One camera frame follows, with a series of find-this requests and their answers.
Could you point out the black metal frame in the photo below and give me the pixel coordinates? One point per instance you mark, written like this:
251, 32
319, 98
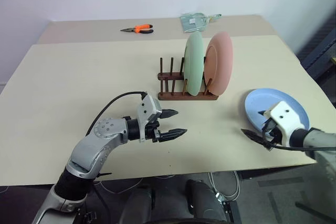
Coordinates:
320, 51

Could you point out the dark grey rounded shape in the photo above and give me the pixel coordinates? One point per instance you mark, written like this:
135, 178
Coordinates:
137, 205

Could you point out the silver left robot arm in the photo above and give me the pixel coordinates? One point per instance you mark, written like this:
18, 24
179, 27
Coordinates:
89, 153

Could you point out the black rounded shape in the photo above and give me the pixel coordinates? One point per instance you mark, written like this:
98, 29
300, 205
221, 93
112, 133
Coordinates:
202, 200

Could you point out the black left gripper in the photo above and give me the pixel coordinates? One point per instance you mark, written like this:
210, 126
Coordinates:
152, 132

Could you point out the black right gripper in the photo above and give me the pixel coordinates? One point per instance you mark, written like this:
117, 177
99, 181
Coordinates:
273, 130

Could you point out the black floor bar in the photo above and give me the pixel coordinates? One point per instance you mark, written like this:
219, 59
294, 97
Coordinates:
317, 211

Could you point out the clear plastic bag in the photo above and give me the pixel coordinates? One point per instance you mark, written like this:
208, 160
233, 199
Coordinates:
193, 22

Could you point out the wooden dish rack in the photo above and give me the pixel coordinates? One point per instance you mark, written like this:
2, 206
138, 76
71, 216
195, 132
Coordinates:
183, 96

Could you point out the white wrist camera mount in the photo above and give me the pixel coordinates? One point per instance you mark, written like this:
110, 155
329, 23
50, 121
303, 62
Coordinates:
147, 104
284, 116

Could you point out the pink plate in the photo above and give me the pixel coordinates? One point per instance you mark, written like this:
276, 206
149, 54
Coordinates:
219, 64

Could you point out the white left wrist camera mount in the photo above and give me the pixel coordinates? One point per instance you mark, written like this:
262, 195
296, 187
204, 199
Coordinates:
147, 104

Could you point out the blue plate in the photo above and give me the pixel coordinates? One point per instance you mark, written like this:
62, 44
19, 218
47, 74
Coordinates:
258, 102

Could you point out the green plate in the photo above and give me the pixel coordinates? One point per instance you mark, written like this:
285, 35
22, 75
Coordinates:
193, 64

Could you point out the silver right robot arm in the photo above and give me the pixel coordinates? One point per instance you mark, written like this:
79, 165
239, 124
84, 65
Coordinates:
321, 142

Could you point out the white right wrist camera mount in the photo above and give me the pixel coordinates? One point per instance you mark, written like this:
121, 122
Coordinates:
284, 116

